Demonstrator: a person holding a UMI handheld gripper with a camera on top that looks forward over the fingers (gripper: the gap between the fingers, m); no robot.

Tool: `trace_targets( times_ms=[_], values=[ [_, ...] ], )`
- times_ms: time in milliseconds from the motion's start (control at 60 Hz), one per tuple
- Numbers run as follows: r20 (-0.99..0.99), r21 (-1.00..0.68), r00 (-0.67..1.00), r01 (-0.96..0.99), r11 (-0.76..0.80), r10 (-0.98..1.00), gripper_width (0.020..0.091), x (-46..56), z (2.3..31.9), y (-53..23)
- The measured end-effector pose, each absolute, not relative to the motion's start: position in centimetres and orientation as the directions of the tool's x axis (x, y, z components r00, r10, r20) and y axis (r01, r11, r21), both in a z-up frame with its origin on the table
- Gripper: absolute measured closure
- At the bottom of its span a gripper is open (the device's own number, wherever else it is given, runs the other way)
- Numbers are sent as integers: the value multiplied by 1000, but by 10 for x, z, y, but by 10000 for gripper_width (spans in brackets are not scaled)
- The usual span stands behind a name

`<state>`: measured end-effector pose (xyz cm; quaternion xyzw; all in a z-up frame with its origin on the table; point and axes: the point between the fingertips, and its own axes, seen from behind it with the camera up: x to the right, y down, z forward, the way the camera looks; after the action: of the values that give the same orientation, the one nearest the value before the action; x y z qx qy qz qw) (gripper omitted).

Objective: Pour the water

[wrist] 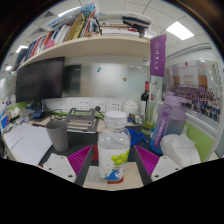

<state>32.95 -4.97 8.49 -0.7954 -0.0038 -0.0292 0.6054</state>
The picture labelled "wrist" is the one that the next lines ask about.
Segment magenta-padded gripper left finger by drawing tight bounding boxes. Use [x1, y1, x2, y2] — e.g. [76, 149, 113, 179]
[42, 145, 96, 187]

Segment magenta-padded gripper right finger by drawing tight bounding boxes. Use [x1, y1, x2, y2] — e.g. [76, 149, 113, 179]
[132, 144, 183, 186]

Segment clear plastic drink bottle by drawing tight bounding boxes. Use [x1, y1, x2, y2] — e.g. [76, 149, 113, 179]
[97, 110, 132, 185]

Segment large lilac water bottle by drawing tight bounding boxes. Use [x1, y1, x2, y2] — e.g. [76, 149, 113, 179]
[149, 92, 193, 156]

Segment black red-edged desk mat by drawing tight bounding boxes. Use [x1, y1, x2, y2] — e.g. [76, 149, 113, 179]
[37, 131, 101, 168]

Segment grey cup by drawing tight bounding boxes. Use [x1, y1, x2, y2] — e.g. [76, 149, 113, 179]
[45, 119, 70, 153]

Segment tall clear glass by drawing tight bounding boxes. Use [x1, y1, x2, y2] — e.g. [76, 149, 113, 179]
[143, 99, 158, 135]

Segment dark rectangular pad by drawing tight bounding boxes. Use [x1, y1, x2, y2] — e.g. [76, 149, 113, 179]
[128, 125, 159, 155]

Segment grey metal laptop stand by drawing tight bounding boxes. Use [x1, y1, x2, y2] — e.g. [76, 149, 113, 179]
[64, 107, 98, 134]

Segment white paper sheets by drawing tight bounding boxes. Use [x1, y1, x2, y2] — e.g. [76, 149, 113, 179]
[2, 123, 54, 167]

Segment white lidded jar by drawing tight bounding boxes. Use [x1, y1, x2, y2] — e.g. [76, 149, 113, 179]
[123, 99, 140, 117]

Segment dark wine bottle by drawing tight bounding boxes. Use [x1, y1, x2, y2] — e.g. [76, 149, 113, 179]
[140, 80, 151, 116]

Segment group photo poster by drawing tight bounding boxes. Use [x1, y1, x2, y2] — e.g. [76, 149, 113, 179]
[164, 59, 223, 123]

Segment black computer monitor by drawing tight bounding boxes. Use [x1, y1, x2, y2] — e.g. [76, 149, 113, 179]
[15, 56, 66, 120]

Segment purple hanging banner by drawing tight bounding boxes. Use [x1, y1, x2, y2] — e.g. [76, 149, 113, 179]
[149, 34, 168, 78]

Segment blue coiled cable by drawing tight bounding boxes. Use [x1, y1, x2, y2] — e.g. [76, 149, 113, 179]
[128, 128, 151, 148]

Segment black cable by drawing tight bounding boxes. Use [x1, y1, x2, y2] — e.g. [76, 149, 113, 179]
[49, 107, 73, 122]

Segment white wall sockets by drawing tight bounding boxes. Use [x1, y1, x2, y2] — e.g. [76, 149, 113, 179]
[77, 99, 123, 113]

